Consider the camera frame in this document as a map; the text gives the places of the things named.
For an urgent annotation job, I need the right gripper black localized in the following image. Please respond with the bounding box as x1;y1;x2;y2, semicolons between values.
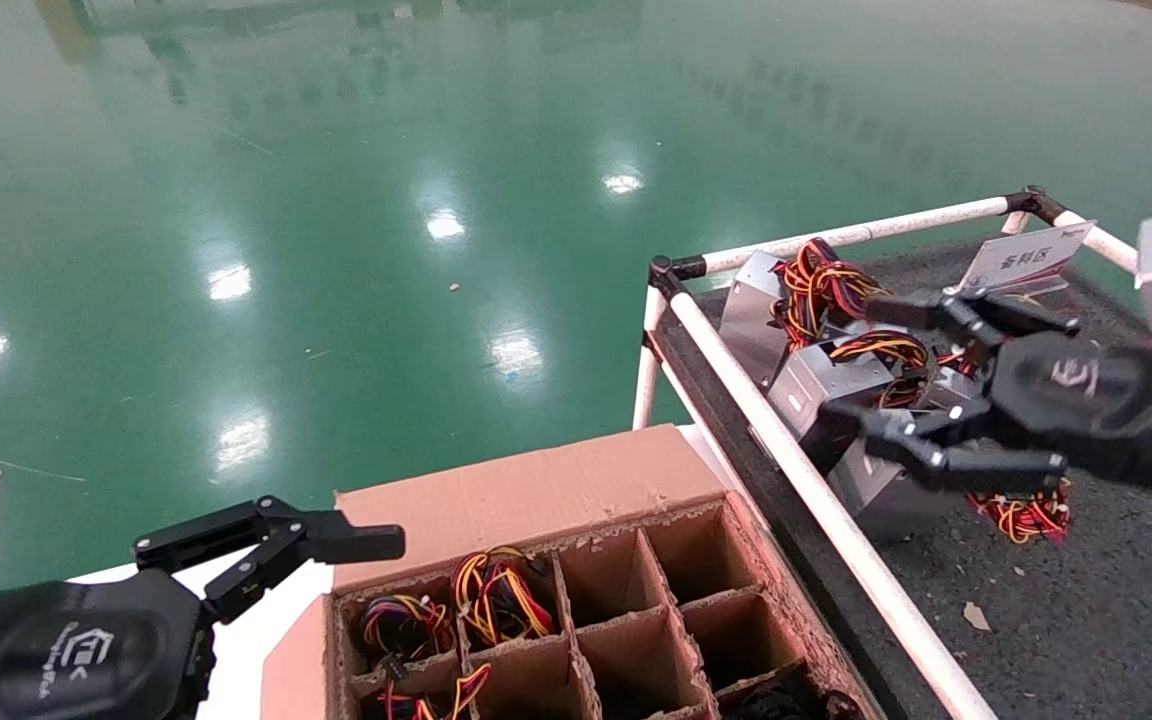
820;288;1152;503

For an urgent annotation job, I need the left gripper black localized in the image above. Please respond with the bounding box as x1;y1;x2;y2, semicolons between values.
0;570;219;720

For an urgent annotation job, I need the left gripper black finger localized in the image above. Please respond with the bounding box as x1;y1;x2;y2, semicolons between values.
133;496;407;627

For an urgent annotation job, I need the power supply with colourful cables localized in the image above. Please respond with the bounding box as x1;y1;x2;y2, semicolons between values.
374;662;493;720
354;593;454;673
764;330;932;473
450;546;555;647
826;430;1074;548
921;348;995;411
718;237;912;389

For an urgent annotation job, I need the cardboard box with dividers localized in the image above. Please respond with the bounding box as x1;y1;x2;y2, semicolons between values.
258;424;887;720

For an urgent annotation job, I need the white label sign card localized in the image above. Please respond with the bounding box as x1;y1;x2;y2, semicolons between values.
954;220;1099;301

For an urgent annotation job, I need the black pipe corner joint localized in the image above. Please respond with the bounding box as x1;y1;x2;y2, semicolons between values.
1004;184;1065;229
648;254;709;299

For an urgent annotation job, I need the white pipe table leg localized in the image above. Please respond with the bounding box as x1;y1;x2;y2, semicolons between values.
631;288;665;431

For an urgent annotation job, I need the power supply with black cables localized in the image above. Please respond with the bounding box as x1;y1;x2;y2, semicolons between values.
721;662;842;720

